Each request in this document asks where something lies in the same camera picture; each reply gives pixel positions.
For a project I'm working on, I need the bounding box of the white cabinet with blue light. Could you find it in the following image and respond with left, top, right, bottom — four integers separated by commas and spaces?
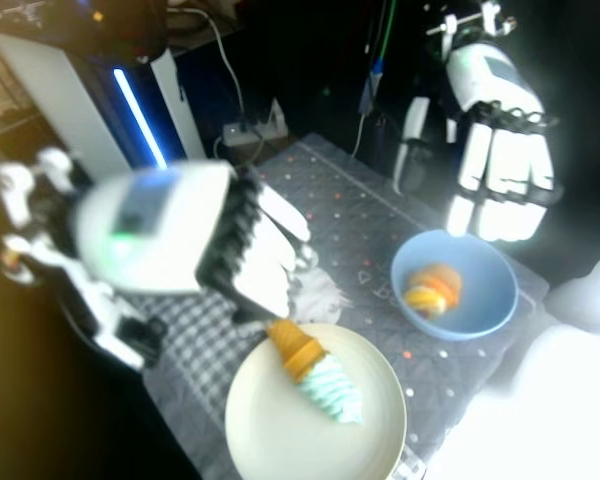
0, 29, 207, 177

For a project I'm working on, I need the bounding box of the white power strip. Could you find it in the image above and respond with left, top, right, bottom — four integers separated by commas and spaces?
222, 97, 289, 148

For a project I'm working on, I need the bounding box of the white cable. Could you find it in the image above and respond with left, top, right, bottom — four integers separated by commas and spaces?
178, 6, 247, 127

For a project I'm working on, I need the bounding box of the toy cupcake with fruit topping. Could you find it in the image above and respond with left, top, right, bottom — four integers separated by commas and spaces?
403, 262, 463, 322

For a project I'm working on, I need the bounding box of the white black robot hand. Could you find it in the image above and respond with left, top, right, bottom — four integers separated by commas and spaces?
390, 42, 564, 244
72, 159, 314, 324

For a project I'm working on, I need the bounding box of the grey quilt with bear print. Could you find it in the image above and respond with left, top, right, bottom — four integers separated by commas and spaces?
140, 131, 552, 480

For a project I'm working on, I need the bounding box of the cream white plate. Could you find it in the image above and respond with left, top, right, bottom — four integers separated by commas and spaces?
224, 322, 408, 480

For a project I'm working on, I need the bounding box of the blue bowl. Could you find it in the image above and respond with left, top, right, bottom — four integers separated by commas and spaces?
390, 229, 521, 343

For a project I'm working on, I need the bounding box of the toy blue ice cream cone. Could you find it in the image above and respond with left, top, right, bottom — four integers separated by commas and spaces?
265, 318, 366, 427

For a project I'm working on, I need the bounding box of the green cable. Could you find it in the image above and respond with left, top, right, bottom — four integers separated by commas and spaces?
378, 0, 398, 67

